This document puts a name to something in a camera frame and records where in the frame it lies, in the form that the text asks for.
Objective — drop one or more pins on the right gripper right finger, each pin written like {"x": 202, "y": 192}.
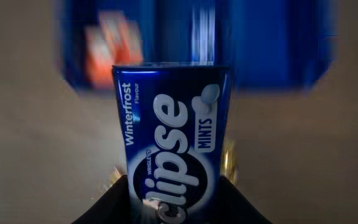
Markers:
{"x": 238, "y": 208}

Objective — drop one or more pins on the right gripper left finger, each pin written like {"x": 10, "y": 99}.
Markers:
{"x": 113, "y": 208}

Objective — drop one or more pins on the blue candy pack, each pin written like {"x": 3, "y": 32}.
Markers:
{"x": 166, "y": 124}

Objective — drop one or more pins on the gold wrapped candy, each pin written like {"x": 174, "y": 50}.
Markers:
{"x": 230, "y": 161}

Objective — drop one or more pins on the orange candy box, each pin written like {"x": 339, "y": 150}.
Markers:
{"x": 99, "y": 65}
{"x": 126, "y": 40}

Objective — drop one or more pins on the blue tray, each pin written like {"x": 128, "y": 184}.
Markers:
{"x": 275, "y": 46}

